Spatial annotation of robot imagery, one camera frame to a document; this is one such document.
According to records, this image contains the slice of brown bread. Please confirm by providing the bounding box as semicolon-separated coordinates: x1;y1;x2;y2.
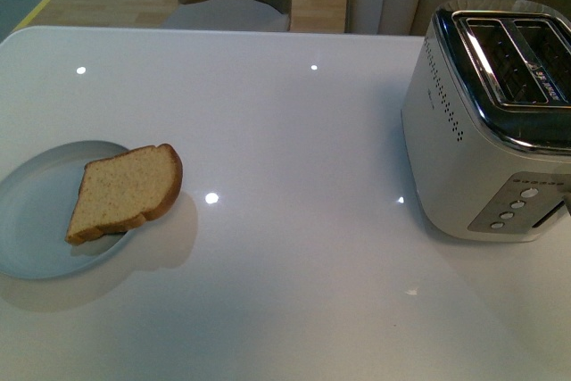
65;144;183;245

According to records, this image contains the light blue round plate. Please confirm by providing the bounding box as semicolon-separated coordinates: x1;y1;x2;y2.
1;141;132;280

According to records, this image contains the white chrome two-slot toaster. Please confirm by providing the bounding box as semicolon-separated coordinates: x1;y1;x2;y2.
401;0;570;243

